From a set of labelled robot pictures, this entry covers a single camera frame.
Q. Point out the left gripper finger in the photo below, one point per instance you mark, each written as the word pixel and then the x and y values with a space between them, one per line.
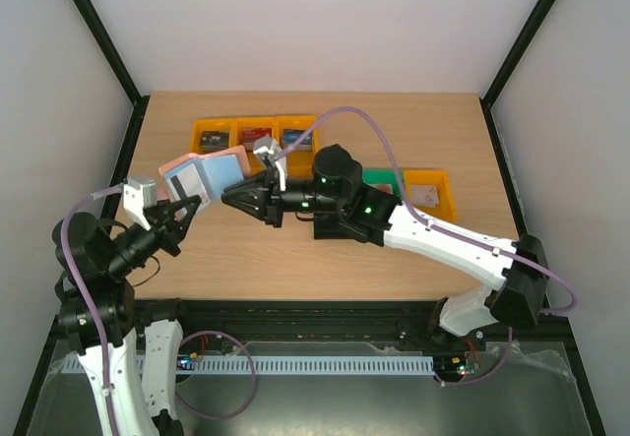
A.
pixel 163 207
pixel 183 214

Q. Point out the red white card stack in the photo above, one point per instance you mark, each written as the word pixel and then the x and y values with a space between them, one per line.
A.
pixel 387 188

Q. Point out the yellow bin middle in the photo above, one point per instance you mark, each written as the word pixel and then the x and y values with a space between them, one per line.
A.
pixel 256 121

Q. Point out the black card stack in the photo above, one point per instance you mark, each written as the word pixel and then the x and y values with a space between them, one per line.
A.
pixel 214 141

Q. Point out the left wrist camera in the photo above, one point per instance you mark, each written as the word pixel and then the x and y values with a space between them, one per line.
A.
pixel 139 193

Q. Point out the blue card stack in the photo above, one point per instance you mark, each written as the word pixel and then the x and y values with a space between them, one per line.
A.
pixel 297 139

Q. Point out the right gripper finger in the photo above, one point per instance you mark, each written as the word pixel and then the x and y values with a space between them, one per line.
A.
pixel 249 190
pixel 254 206

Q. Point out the green bin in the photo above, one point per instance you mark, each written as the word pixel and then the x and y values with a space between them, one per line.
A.
pixel 375 177

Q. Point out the yellow bin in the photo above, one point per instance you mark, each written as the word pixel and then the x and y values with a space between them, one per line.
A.
pixel 290 128
pixel 256 121
pixel 446 209
pixel 210 124

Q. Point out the black bin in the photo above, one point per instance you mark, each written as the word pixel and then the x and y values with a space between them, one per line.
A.
pixel 329 226

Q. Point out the left black frame post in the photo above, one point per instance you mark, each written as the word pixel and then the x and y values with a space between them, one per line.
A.
pixel 106 45

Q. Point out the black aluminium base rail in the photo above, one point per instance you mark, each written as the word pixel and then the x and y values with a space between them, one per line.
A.
pixel 408 326

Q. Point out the yellow bin left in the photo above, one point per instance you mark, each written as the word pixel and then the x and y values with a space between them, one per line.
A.
pixel 210 124

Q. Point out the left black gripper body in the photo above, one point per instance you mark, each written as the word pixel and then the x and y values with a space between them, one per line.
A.
pixel 165 231

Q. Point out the white slotted cable duct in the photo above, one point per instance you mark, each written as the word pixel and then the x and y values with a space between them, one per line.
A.
pixel 395 365

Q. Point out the right black frame post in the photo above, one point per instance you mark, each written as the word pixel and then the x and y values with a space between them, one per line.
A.
pixel 525 37

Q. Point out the yellow bin far right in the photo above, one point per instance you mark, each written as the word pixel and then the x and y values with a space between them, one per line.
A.
pixel 446 209

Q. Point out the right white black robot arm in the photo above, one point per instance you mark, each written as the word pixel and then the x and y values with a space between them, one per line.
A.
pixel 511 282

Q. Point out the black frame post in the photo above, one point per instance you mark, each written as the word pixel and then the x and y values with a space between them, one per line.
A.
pixel 525 37
pixel 106 45

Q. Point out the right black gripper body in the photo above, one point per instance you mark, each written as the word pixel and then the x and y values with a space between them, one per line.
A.
pixel 271 200

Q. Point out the pink card in bin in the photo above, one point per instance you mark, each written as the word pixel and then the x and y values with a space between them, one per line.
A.
pixel 424 195

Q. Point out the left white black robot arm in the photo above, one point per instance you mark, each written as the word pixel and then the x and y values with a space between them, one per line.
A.
pixel 97 316

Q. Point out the pink card holder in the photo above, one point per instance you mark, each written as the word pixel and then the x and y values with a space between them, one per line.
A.
pixel 220 170

